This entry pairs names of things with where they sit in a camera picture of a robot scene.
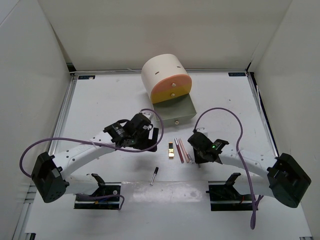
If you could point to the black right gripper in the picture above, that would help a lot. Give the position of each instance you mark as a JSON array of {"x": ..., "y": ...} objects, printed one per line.
[{"x": 198, "y": 160}]

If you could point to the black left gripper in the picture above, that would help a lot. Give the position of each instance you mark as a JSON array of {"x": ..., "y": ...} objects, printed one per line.
[{"x": 147, "y": 141}]

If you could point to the pale pink lip pencil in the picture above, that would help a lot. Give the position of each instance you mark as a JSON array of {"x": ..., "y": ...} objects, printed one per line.
[{"x": 183, "y": 151}]

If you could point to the gold black lipstick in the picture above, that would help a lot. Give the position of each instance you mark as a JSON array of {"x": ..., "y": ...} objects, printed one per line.
[{"x": 171, "y": 153}]

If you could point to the grey green bottom drawer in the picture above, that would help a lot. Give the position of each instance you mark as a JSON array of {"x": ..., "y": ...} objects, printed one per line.
[{"x": 179, "y": 109}]

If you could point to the clear mascara black cap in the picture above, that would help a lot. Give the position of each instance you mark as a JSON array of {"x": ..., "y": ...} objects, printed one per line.
[{"x": 154, "y": 176}]

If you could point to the cream cylindrical organizer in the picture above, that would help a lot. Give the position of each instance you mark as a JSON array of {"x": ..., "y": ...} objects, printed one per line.
[{"x": 158, "y": 68}]

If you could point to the orange plastic drawer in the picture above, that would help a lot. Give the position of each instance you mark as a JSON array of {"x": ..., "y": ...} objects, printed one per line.
[{"x": 179, "y": 83}]

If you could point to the yellow drawer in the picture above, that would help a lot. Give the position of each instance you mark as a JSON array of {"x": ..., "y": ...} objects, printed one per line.
[{"x": 163, "y": 94}]

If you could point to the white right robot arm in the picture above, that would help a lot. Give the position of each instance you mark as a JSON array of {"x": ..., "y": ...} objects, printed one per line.
[{"x": 279, "y": 177}]

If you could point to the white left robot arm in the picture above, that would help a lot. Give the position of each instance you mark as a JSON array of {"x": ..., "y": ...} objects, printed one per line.
[{"x": 53, "y": 175}]

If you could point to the dark logo sticker left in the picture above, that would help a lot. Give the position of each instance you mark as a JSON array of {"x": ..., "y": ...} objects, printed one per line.
[{"x": 86, "y": 77}]

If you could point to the dark logo sticker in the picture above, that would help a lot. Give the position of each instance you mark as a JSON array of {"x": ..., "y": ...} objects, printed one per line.
[
  {"x": 86, "y": 77},
  {"x": 237, "y": 74}
]

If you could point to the dark logo sticker right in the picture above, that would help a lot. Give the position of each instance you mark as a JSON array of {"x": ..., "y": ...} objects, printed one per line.
[{"x": 237, "y": 74}]

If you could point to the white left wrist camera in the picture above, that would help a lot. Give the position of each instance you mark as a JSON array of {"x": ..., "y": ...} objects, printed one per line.
[{"x": 148, "y": 115}]

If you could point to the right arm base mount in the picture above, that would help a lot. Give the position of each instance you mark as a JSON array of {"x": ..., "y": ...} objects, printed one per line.
[{"x": 224, "y": 197}]

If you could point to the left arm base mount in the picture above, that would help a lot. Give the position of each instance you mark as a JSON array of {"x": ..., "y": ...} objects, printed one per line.
[{"x": 106, "y": 196}]

